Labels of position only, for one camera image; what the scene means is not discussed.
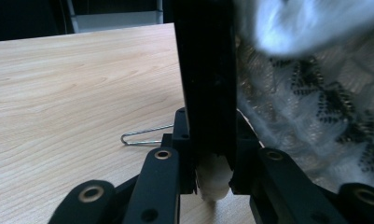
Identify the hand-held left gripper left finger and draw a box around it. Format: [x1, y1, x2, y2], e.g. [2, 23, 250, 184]
[160, 106, 197, 195]

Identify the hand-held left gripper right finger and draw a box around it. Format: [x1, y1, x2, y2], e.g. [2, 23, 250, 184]
[230, 110, 264, 196]

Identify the black round mirror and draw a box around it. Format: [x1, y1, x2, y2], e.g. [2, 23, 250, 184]
[120, 0, 239, 157]

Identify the white cloth with dark pattern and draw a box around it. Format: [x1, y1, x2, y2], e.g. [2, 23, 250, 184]
[195, 0, 374, 203]

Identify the white metal stand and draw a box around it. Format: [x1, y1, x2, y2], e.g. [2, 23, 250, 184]
[65, 0, 164, 35]

